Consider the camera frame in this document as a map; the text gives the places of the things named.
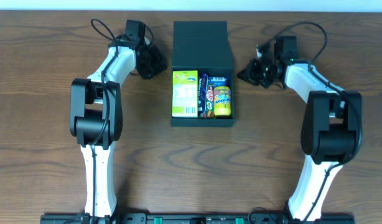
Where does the blue cookie package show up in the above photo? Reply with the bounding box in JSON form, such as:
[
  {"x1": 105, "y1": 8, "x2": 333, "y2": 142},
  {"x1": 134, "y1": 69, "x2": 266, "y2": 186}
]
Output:
[{"x1": 208, "y1": 77, "x2": 228, "y2": 88}]

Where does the yellow mentos candy tube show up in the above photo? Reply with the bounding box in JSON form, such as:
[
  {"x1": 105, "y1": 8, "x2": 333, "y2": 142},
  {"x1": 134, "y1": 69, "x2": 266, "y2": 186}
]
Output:
[{"x1": 213, "y1": 86, "x2": 231, "y2": 117}]

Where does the yellow green snack packet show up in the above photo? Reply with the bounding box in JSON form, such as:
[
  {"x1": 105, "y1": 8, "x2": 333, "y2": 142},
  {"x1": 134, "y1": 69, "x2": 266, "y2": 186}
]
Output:
[{"x1": 172, "y1": 70, "x2": 198, "y2": 118}]

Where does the small blue candy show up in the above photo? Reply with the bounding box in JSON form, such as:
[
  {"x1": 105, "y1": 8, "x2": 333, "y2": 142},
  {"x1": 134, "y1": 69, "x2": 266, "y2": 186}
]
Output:
[{"x1": 198, "y1": 73, "x2": 208, "y2": 118}]

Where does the dark green gift box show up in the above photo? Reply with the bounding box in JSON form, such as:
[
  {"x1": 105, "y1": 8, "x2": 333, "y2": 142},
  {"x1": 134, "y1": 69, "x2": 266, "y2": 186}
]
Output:
[{"x1": 170, "y1": 21, "x2": 236, "y2": 128}]

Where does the kitkat chocolate bar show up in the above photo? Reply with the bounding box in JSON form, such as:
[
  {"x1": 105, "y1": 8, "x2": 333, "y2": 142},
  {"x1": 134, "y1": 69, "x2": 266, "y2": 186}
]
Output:
[{"x1": 206, "y1": 85, "x2": 214, "y2": 119}]

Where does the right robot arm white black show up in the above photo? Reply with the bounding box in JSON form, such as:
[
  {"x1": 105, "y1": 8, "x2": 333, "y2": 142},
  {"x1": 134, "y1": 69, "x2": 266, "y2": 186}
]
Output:
[{"x1": 237, "y1": 59, "x2": 362, "y2": 223}]

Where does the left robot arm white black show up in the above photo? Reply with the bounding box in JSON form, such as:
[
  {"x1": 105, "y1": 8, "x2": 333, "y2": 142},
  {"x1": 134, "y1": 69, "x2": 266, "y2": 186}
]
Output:
[{"x1": 70, "y1": 39, "x2": 167, "y2": 220}]

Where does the black mounting rail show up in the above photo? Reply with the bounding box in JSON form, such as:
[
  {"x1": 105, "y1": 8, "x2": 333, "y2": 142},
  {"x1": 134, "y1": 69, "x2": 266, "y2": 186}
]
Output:
[{"x1": 40, "y1": 212, "x2": 355, "y2": 224}]

